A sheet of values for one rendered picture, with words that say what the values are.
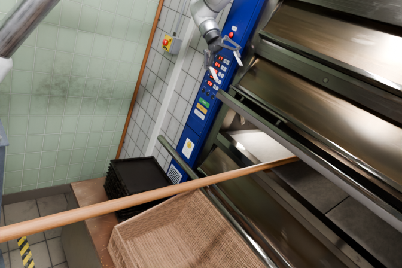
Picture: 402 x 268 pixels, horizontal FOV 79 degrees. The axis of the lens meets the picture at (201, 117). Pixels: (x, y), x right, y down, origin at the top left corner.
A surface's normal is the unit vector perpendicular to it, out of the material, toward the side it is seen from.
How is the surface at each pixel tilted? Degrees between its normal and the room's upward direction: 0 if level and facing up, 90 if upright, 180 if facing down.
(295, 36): 70
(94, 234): 0
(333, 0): 90
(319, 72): 90
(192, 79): 90
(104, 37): 90
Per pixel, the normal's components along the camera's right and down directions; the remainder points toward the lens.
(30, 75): 0.59, 0.52
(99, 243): 0.36, -0.86
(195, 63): -0.72, 0.00
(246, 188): -0.56, -0.29
